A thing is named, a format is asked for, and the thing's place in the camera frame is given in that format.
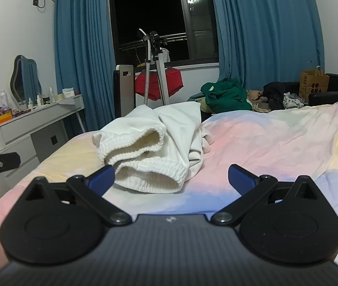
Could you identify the metal clothes rail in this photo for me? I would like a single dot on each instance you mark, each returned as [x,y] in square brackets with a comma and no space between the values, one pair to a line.
[174,35]

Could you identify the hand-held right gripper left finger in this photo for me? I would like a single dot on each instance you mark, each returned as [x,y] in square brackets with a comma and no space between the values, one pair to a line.
[103,178]

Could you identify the clothes drying rack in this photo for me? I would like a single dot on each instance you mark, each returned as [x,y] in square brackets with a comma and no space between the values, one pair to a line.
[163,77]

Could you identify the black garment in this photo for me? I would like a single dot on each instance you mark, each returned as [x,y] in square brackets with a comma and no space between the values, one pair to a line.
[276,92]

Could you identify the white dressing table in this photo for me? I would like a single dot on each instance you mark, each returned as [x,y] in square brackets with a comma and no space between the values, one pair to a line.
[20,131]

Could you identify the row of cosmetic bottles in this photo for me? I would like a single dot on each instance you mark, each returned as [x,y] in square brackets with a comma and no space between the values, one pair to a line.
[51,95]

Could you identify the white hanging garment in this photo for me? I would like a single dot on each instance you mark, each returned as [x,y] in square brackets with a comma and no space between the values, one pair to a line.
[164,55]

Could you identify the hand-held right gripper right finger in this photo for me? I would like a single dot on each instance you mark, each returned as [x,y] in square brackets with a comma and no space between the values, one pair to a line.
[240,175]

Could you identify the brown paper bag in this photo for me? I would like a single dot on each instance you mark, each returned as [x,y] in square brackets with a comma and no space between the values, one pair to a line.
[313,83]

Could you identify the beige garment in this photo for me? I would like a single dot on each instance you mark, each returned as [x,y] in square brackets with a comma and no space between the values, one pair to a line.
[255,95]

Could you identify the green garment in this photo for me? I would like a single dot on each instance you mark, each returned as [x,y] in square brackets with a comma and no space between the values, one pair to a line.
[225,95]

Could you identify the black wall socket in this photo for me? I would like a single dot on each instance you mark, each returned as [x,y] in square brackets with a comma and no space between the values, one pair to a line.
[37,2]

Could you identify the red garment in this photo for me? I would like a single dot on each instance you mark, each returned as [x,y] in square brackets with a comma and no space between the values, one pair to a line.
[172,80]

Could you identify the white sweatpants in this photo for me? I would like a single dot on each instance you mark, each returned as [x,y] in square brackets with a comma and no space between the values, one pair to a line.
[172,125]

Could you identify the white patterned garment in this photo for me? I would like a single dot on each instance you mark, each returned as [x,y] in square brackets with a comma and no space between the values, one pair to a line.
[294,99]

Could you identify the yellow hanging garment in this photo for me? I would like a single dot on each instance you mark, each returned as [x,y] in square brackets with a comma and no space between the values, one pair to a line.
[142,64]

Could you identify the blue curtain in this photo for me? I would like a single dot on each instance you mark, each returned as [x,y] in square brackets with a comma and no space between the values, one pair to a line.
[82,65]
[261,35]

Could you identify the pastel printed duvet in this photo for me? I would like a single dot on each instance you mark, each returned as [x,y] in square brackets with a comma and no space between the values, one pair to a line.
[276,143]

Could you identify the white tissue box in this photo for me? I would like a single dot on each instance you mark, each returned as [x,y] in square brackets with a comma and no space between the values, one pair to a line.
[68,93]

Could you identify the olive yellow garment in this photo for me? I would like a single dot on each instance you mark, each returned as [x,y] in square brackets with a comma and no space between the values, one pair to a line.
[206,107]

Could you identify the wavy framed mirror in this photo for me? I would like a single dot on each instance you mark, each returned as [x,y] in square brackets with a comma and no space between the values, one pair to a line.
[26,77]

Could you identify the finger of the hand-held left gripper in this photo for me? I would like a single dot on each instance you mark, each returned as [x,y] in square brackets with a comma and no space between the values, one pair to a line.
[8,161]

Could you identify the dark window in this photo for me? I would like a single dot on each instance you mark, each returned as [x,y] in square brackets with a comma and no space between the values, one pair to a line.
[145,15]

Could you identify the black sofa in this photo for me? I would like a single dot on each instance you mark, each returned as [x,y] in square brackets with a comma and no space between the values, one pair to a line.
[335,80]

